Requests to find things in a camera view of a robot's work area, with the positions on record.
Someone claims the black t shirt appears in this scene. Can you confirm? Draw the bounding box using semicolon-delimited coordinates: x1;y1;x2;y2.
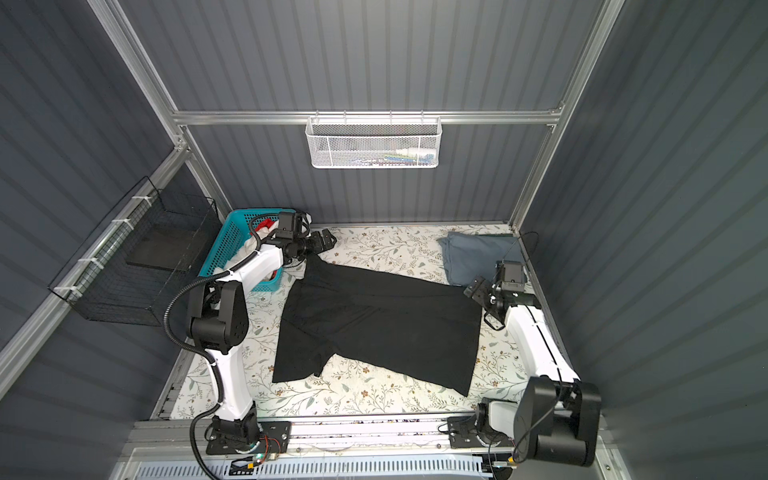
272;255;481;396

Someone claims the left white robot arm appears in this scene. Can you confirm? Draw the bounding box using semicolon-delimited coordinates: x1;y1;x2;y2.
187;209;337;455

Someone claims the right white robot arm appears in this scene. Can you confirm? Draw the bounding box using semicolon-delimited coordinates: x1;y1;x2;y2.
447;260;602;467

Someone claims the folded blue-grey t shirt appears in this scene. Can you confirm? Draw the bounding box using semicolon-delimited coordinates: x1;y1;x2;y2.
437;232;524;286

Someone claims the white t shirt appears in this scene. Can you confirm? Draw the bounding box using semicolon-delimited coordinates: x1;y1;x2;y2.
221;218;283;277

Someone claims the teal plastic laundry basket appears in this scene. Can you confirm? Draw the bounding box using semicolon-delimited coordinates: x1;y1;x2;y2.
199;208;292;292

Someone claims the floral patterned table mat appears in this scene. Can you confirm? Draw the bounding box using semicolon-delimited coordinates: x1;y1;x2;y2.
170;223;582;419

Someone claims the white wire mesh basket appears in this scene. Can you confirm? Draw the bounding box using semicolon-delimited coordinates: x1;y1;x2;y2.
305;112;443;170

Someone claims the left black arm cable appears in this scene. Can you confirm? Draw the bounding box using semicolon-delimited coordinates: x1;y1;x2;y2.
163;212;289;480

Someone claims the black wire mesh basket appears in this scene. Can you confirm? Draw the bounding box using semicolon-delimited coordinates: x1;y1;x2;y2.
49;178;221;327

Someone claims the white perforated cable tray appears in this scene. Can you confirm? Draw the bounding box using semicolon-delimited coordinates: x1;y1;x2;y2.
134;454;493;480

